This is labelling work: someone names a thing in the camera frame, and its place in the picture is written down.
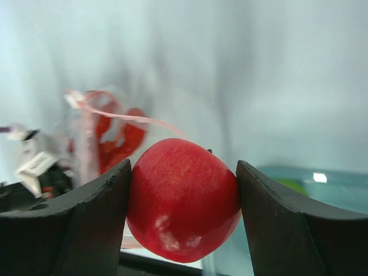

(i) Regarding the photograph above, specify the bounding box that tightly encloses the clear zip top bag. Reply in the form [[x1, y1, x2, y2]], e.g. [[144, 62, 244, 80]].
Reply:
[[54, 86, 187, 188]]

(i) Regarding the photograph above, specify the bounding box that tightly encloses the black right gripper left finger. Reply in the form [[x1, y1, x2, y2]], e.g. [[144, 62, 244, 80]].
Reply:
[[1, 160, 132, 275]]

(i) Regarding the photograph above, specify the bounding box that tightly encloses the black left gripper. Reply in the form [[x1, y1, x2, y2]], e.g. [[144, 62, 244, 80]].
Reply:
[[39, 163, 73, 200]]

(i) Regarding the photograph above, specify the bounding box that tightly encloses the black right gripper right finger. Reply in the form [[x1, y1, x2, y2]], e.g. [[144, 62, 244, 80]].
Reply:
[[235, 160, 368, 276]]

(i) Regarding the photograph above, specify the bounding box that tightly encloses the green fake food ball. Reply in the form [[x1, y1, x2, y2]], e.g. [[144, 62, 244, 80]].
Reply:
[[276, 179, 308, 196]]

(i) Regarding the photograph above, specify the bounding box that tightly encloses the teal translucent plastic container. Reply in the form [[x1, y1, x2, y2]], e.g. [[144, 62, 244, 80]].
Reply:
[[201, 163, 368, 276]]

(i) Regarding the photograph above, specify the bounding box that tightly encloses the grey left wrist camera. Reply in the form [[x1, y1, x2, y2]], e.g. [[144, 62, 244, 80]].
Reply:
[[7, 123, 61, 198]]

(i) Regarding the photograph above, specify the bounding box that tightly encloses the red fake food ball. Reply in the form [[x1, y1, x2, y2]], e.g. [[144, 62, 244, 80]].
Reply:
[[126, 138, 241, 263]]

